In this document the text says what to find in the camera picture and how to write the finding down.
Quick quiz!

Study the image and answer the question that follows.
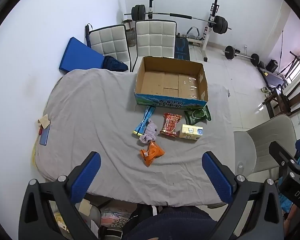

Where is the grey table cloth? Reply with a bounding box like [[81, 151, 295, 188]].
[[34, 69, 235, 206]]

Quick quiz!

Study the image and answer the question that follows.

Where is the dark wooden chair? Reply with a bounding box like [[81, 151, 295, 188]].
[[263, 82, 300, 119]]

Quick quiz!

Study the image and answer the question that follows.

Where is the white padded chair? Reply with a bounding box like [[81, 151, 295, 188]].
[[132, 20, 177, 72], [85, 23, 132, 71]]

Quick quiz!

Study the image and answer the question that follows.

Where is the green snack packet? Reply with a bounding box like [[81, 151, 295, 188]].
[[184, 105, 211, 125]]

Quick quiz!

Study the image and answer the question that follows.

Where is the grey plastic chair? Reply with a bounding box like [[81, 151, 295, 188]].
[[234, 115, 296, 177]]

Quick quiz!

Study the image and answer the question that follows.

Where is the orange snack packet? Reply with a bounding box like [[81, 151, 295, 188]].
[[140, 141, 165, 167]]

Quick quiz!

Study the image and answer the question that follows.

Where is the blue phone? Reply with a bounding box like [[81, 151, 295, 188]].
[[39, 125, 50, 146]]

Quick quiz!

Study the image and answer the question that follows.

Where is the yellow tissue pack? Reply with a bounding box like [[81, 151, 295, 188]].
[[179, 124, 203, 140]]

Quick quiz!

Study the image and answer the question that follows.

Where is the red snack packet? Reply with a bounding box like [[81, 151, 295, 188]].
[[160, 113, 182, 137]]

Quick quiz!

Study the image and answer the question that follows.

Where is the black speaker box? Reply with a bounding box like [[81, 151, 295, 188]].
[[266, 59, 279, 73]]

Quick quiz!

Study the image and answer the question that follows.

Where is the purple soft cloth toy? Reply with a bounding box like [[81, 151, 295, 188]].
[[139, 119, 158, 144]]

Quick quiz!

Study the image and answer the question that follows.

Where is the black blue weight bench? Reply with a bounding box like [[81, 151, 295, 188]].
[[174, 37, 190, 61]]

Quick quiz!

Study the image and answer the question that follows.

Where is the blue foam mat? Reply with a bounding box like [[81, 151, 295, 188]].
[[59, 37, 104, 73]]

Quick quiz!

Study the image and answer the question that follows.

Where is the blue long snack packet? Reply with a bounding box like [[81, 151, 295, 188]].
[[133, 106, 155, 136]]

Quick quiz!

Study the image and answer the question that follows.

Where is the open cardboard box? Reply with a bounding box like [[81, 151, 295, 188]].
[[134, 56, 209, 110]]

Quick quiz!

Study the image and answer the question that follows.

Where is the beige paper scrap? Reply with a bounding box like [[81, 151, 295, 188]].
[[37, 114, 50, 129]]

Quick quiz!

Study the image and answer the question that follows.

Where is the right white padded chair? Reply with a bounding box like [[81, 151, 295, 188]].
[[132, 20, 177, 72]]

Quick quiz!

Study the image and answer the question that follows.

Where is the left white padded chair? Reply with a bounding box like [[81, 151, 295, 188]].
[[85, 23, 132, 71]]

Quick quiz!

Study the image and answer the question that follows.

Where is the dark blue cloth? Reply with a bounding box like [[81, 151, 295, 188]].
[[102, 56, 128, 72]]

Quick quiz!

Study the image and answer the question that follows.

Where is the floor barbell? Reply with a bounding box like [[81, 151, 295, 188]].
[[224, 46, 260, 67]]

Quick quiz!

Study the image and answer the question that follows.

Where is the barbell on rack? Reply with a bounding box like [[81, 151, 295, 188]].
[[124, 4, 231, 35]]

